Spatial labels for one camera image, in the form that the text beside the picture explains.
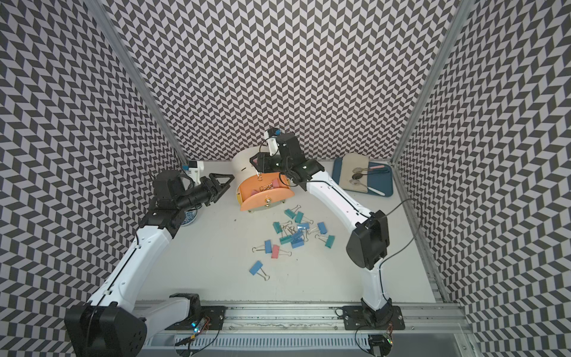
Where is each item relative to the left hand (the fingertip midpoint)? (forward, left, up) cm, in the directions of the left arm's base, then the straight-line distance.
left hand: (232, 182), depth 73 cm
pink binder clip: (+9, -13, -11) cm, 19 cm away
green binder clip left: (-1, -13, -30) cm, 33 cm away
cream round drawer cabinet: (+10, -1, -4) cm, 11 cm away
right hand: (+9, -7, +1) cm, 11 cm away
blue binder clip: (-18, -5, -30) cm, 35 cm away
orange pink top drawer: (-3, -5, -7) cm, 9 cm away
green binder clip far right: (-6, -35, -32) cm, 47 cm away
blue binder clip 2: (-10, -9, -29) cm, 32 cm away
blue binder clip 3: (-1, -32, -30) cm, 44 cm away
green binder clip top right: (+3, -23, -29) cm, 37 cm away
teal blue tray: (+23, -62, -26) cm, 71 cm away
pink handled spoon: (+30, -53, -27) cm, 67 cm away
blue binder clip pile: (-7, -21, -27) cm, 35 cm away
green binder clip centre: (-7, -17, -28) cm, 33 cm away
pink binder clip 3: (-12, -13, -30) cm, 34 cm away
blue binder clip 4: (0, -24, -30) cm, 38 cm away
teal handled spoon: (+26, -53, -27) cm, 65 cm away
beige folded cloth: (+35, -49, -26) cm, 66 cm away
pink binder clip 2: (+6, -8, -11) cm, 15 cm away
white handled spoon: (+22, -51, -28) cm, 62 cm away
